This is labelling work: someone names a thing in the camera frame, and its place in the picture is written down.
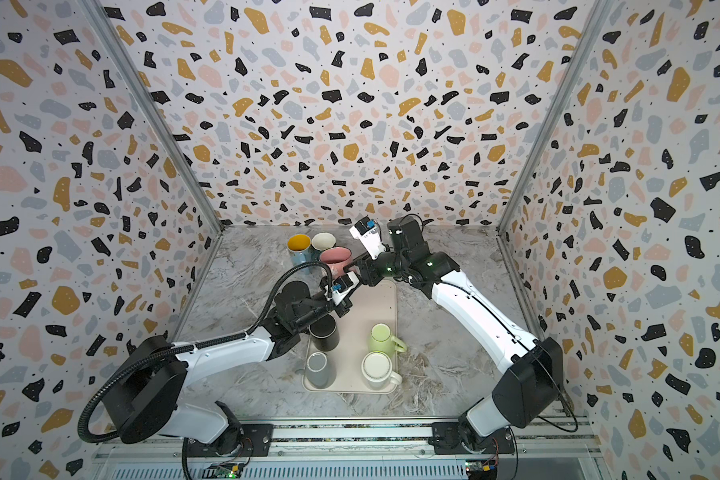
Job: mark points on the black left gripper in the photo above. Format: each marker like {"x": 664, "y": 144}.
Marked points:
{"x": 341, "y": 309}

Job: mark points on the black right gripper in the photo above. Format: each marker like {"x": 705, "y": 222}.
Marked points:
{"x": 367, "y": 260}

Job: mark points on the black mug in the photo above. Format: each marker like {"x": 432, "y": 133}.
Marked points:
{"x": 325, "y": 334}

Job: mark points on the pink ghost pattern mug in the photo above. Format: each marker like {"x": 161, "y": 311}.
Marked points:
{"x": 337, "y": 259}

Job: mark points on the light green mug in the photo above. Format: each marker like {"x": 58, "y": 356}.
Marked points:
{"x": 382, "y": 340}

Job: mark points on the dark teal mug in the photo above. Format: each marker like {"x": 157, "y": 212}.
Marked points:
{"x": 320, "y": 243}

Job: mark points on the light blue butterfly mug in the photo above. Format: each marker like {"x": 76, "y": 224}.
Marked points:
{"x": 300, "y": 249}

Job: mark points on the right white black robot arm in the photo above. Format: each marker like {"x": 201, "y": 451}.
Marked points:
{"x": 531, "y": 369}

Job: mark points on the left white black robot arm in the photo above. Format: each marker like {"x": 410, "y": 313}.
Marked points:
{"x": 145, "y": 395}

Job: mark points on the grey mug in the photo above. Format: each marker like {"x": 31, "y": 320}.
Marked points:
{"x": 317, "y": 371}

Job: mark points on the white mug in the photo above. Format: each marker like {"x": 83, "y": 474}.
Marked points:
{"x": 378, "y": 372}

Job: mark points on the beige plastic tray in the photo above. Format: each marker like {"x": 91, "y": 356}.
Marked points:
{"x": 370, "y": 306}

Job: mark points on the left green circuit board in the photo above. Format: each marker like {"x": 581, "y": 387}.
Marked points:
{"x": 223, "y": 471}

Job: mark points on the right circuit board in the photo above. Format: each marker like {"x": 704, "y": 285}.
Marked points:
{"x": 482, "y": 469}

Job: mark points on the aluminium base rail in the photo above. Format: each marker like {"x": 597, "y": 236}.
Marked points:
{"x": 365, "y": 448}

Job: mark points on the right corner aluminium post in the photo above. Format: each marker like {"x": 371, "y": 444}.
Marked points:
{"x": 591, "y": 28}

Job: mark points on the corner aluminium post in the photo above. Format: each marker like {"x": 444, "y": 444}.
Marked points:
{"x": 591, "y": 28}
{"x": 98, "y": 19}

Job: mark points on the left corner aluminium post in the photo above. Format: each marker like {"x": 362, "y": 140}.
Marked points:
{"x": 98, "y": 19}

